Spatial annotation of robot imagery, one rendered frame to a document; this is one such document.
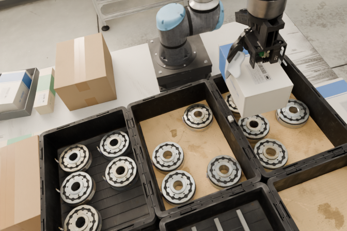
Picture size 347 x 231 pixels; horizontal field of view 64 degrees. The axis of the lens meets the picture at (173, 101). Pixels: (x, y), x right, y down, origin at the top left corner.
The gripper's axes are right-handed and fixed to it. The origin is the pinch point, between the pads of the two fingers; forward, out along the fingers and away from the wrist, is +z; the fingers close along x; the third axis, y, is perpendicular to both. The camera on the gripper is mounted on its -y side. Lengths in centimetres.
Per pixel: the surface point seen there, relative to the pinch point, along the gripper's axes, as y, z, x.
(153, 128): -8.6, 28.6, -30.5
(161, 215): 24.7, 18.3, -32.4
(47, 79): -55, 36, -75
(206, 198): 23.6, 18.3, -19.9
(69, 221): 18, 25, -59
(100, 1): -191, 83, -57
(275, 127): 3.7, 28.4, 10.1
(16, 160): -8, 26, -78
